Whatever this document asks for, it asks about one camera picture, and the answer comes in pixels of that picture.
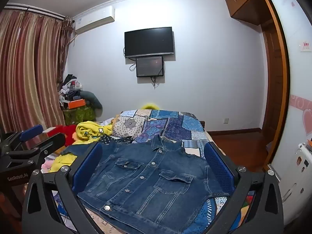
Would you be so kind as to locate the yellow plush toy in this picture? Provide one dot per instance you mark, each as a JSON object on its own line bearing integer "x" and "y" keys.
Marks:
{"x": 150, "y": 106}

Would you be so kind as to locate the curtain rail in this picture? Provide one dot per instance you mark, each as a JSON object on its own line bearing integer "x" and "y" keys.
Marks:
{"x": 36, "y": 11}

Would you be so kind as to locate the yellow cartoon print cloth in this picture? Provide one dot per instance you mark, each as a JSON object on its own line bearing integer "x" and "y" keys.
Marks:
{"x": 90, "y": 130}

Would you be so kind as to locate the red plush toy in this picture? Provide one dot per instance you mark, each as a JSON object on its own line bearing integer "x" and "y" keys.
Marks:
{"x": 65, "y": 132}

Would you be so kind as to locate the striped red curtain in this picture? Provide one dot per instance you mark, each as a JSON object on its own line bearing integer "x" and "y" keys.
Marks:
{"x": 26, "y": 73}

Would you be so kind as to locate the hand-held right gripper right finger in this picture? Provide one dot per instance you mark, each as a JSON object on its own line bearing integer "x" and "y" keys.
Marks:
{"x": 220, "y": 168}

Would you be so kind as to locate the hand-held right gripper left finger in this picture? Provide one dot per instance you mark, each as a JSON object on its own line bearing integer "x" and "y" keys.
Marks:
{"x": 85, "y": 173}

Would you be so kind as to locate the brown wooden wardrobe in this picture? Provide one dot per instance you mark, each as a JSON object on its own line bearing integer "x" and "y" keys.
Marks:
{"x": 275, "y": 97}

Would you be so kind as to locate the white wall outlet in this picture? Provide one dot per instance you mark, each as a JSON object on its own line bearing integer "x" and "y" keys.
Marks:
{"x": 226, "y": 120}

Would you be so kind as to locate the pile of clothes and clutter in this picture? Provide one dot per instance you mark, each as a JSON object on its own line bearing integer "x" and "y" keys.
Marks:
{"x": 70, "y": 87}

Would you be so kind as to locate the black wall television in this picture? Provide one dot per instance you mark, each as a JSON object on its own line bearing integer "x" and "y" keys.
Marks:
{"x": 149, "y": 42}

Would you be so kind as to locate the blue denim jacket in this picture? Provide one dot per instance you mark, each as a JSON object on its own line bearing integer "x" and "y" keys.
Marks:
{"x": 151, "y": 175}

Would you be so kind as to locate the blue patchwork blanket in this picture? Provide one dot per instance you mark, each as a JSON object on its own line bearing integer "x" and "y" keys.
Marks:
{"x": 170, "y": 124}

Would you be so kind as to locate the white appliance with stickers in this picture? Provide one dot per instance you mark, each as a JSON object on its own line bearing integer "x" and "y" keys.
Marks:
{"x": 304, "y": 160}

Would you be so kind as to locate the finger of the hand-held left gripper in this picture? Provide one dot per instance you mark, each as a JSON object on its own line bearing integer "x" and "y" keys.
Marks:
{"x": 52, "y": 143}
{"x": 31, "y": 132}

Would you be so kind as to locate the grey cushion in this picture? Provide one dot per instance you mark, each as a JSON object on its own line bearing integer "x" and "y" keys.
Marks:
{"x": 92, "y": 98}

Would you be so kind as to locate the red label wall sticker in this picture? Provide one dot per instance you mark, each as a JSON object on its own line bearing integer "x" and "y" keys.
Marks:
{"x": 305, "y": 46}

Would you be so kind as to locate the small black wall monitor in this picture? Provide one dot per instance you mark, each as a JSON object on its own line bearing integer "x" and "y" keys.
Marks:
{"x": 149, "y": 66}

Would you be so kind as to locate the orange box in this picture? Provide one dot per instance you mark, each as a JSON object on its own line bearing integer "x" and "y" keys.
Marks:
{"x": 76, "y": 104}

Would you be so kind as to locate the pink plush toy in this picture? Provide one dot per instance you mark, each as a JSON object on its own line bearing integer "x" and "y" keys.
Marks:
{"x": 47, "y": 166}

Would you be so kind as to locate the white air conditioner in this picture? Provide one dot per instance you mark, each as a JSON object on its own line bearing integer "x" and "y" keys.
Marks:
{"x": 93, "y": 19}

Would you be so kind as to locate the dark polka dot cloth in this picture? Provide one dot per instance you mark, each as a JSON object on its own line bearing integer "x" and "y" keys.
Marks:
{"x": 114, "y": 139}

